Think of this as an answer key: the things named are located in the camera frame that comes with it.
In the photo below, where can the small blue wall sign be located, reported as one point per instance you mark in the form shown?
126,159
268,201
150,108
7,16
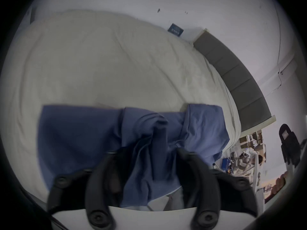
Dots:
175,29

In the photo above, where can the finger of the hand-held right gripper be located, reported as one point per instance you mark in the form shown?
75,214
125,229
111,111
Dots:
291,147

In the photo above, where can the dark blue shirt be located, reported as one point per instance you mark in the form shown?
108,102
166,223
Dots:
79,138

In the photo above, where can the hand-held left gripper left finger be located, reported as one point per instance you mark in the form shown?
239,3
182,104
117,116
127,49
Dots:
98,188

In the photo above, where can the cluttered shelf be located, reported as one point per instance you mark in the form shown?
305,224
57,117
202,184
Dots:
250,152

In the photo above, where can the bed with beige sheet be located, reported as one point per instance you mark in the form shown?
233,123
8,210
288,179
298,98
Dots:
96,63

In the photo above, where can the grey padded headboard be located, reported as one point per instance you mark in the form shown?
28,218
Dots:
242,85

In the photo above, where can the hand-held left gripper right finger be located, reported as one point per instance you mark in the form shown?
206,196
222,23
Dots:
203,188

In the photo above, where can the person's right hand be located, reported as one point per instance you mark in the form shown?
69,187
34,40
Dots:
279,183

